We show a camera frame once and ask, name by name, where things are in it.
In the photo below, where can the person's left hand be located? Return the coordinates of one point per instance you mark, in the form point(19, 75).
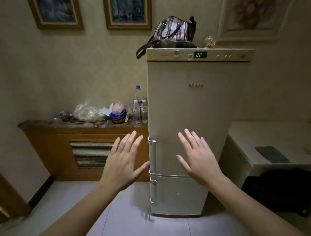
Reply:
point(121, 166)

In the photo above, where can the person's right hand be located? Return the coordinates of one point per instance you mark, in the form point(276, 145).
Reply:
point(199, 158)

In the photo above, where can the person's right little finger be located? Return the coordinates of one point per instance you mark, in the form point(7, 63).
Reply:
point(206, 144)

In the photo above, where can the person's right thumb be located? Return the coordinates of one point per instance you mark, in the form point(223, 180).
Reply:
point(183, 163)

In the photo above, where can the person's left thumb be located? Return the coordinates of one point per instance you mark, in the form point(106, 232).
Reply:
point(142, 168)

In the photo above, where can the person's left middle finger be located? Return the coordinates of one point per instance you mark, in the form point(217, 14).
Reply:
point(128, 141)

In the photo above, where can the person's right middle finger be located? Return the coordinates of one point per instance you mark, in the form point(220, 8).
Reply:
point(192, 138)

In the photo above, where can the person's left forearm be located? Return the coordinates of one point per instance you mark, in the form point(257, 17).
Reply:
point(80, 211)

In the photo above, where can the person's right forearm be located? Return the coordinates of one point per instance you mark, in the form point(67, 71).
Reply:
point(252, 209)

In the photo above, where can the blue tissue box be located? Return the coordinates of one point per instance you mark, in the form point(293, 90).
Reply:
point(117, 113)

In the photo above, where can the small white cap water bottle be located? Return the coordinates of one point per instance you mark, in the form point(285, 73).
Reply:
point(136, 111)

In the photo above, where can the clear bottle with label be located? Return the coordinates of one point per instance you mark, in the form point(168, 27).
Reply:
point(144, 111)

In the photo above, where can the white refrigerator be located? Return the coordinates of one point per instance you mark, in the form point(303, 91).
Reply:
point(194, 102)

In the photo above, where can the tall blue cap bottle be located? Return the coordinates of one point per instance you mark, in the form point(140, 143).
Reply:
point(138, 97)

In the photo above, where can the clear plastic bag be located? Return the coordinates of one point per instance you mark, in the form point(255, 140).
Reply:
point(87, 113)

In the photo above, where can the wooden radiator cabinet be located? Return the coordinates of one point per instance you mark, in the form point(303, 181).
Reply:
point(73, 150)

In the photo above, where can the white table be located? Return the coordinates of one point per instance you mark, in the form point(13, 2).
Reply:
point(267, 143)

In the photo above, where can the dark grey mat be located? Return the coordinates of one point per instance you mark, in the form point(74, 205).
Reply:
point(272, 154)

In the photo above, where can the small dark pot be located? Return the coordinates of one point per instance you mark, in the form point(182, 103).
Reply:
point(64, 116)

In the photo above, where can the black bag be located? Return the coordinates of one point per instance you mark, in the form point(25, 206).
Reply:
point(279, 189)

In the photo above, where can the small glass ornament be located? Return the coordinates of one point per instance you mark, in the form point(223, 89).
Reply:
point(209, 42)

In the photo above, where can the plaid handbag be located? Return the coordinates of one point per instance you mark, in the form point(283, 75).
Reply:
point(172, 31)

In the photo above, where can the gold framed forest painting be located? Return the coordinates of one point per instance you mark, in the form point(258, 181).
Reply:
point(128, 13)

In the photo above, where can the wooden door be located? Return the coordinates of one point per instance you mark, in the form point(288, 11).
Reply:
point(11, 199)

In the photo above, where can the white framed flower painting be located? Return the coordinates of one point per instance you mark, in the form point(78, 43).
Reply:
point(252, 19)

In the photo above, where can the gold framed dark painting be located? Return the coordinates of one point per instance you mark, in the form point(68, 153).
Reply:
point(55, 13)

